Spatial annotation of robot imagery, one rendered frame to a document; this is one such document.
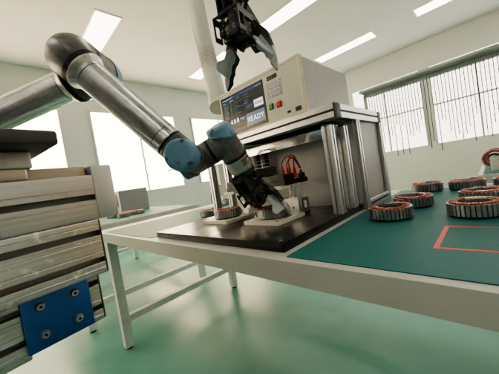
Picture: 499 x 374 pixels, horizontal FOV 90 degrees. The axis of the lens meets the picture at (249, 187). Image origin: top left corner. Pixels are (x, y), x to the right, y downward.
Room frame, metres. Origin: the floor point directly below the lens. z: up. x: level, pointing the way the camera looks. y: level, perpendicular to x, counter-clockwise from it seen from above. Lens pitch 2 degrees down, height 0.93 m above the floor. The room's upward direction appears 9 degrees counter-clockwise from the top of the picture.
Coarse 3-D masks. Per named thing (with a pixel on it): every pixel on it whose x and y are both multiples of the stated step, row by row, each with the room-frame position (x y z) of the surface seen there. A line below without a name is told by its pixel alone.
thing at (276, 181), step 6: (282, 174) 0.87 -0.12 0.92; (288, 174) 0.88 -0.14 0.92; (270, 180) 0.91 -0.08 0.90; (276, 180) 0.89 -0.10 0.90; (282, 180) 0.87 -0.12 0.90; (288, 180) 0.88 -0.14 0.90; (294, 180) 0.90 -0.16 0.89; (300, 180) 0.93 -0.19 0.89; (306, 180) 0.96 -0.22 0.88; (276, 186) 0.89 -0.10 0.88; (282, 186) 0.86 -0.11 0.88; (288, 186) 0.88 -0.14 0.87; (294, 186) 0.95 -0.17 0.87; (300, 186) 0.94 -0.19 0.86; (294, 192) 0.95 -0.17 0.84; (300, 192) 0.94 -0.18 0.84
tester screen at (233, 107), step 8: (248, 88) 1.04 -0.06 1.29; (256, 88) 1.01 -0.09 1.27; (232, 96) 1.11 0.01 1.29; (240, 96) 1.08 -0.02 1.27; (248, 96) 1.05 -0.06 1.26; (256, 96) 1.02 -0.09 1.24; (224, 104) 1.15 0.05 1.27; (232, 104) 1.12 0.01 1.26; (240, 104) 1.08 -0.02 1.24; (224, 112) 1.16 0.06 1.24; (232, 112) 1.12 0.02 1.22; (240, 112) 1.09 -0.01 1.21; (248, 112) 1.06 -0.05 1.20; (240, 120) 1.10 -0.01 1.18; (264, 120) 1.00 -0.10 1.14; (240, 128) 1.10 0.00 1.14
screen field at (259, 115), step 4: (260, 108) 1.01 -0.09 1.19; (252, 112) 1.04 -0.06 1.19; (256, 112) 1.03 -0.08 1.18; (260, 112) 1.01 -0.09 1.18; (264, 112) 1.00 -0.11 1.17; (248, 116) 1.06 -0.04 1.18; (252, 116) 1.04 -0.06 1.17; (256, 116) 1.03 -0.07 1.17; (260, 116) 1.01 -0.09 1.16; (264, 116) 1.00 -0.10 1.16; (248, 120) 1.06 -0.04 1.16; (252, 120) 1.04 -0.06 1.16; (256, 120) 1.03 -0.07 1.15; (260, 120) 1.02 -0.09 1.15; (248, 124) 1.06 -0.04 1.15; (252, 124) 1.05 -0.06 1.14
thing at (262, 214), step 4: (260, 208) 0.85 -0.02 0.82; (264, 208) 0.87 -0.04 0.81; (268, 208) 0.88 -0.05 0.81; (260, 212) 0.82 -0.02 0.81; (264, 212) 0.81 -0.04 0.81; (268, 212) 0.81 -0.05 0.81; (272, 212) 0.80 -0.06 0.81; (280, 212) 0.80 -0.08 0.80; (284, 212) 0.81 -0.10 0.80; (260, 216) 0.83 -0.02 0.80; (264, 216) 0.81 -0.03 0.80; (268, 216) 0.80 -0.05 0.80; (272, 216) 0.81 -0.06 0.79; (276, 216) 0.80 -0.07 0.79; (280, 216) 0.80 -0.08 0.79; (284, 216) 0.82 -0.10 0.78
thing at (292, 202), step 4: (304, 196) 0.95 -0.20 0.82; (284, 200) 0.97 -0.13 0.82; (288, 200) 0.95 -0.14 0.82; (292, 200) 0.94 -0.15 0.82; (296, 200) 0.93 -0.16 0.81; (308, 200) 0.95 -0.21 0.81; (288, 204) 0.95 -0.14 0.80; (292, 204) 0.94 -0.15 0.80; (296, 204) 0.93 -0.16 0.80; (308, 204) 0.94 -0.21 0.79; (292, 208) 0.94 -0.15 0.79; (296, 208) 0.93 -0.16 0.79; (304, 208) 0.92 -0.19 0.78; (308, 208) 0.94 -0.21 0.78
